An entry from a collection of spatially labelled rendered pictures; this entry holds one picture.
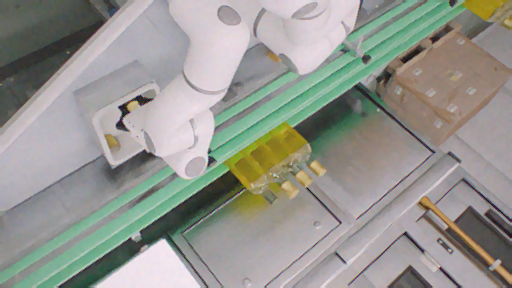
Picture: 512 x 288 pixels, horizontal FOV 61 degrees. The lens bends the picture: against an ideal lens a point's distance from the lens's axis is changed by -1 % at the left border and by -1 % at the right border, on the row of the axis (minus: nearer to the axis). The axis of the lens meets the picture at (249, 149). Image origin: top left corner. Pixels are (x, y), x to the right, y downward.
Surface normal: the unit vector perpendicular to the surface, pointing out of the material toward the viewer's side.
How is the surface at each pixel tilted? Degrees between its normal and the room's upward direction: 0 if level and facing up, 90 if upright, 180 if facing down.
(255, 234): 90
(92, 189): 90
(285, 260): 90
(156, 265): 90
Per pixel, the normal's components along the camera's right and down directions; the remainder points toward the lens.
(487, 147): 0.05, -0.53
